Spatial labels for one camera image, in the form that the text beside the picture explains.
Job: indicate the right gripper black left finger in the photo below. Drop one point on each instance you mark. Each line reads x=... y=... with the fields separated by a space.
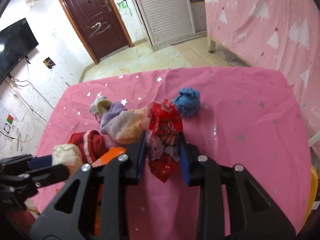
x=92 y=204

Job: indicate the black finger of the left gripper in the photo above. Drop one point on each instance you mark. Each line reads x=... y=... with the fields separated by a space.
x=44 y=177
x=25 y=162

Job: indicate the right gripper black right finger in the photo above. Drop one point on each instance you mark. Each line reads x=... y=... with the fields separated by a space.
x=233 y=205

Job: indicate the red striped white-cuff sock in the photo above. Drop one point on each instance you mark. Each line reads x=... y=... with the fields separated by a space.
x=91 y=145

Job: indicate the lilac and peach sock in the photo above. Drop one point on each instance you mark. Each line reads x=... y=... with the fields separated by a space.
x=123 y=126

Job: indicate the red patterned sock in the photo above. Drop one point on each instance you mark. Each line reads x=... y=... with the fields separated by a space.
x=165 y=124

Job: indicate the cream crumpled sock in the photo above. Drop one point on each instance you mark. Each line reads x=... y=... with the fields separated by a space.
x=68 y=155

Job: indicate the eye test chart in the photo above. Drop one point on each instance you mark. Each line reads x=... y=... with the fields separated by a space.
x=7 y=121

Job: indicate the pink star tablecloth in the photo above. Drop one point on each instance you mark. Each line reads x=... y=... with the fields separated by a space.
x=248 y=116

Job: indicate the blue knitted sock ball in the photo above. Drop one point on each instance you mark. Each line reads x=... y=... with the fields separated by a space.
x=187 y=102

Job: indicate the dark red door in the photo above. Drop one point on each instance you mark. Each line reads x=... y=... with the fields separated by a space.
x=98 y=25

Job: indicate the pink tree-print bed curtain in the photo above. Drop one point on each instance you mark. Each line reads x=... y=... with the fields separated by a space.
x=274 y=34

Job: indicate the white louvered wardrobe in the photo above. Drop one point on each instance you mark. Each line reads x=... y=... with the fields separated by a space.
x=169 y=22

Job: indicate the black wall television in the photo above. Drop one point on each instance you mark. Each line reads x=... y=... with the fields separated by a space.
x=17 y=41

